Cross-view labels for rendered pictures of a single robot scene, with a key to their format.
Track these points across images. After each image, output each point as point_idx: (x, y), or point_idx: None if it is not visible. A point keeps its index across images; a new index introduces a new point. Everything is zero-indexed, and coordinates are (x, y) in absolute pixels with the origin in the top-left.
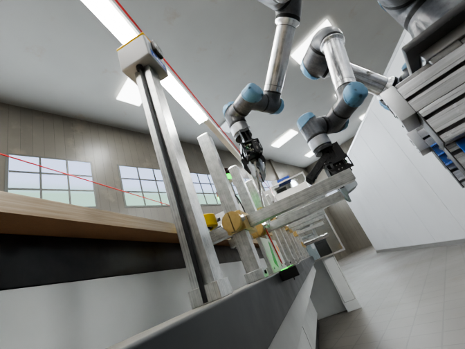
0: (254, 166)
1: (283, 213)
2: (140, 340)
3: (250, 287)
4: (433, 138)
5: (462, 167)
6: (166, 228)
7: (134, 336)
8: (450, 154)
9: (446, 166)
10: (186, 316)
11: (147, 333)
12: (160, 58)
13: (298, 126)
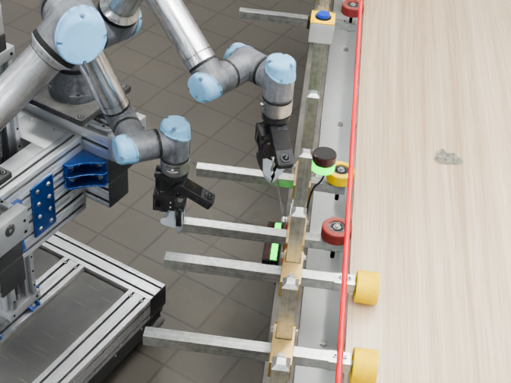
0: (274, 160)
1: (253, 340)
2: (297, 124)
3: (291, 168)
4: (114, 169)
5: (128, 184)
6: (355, 150)
7: (314, 137)
8: (125, 176)
9: (22, 254)
10: (296, 134)
11: (302, 129)
12: (309, 28)
13: (190, 131)
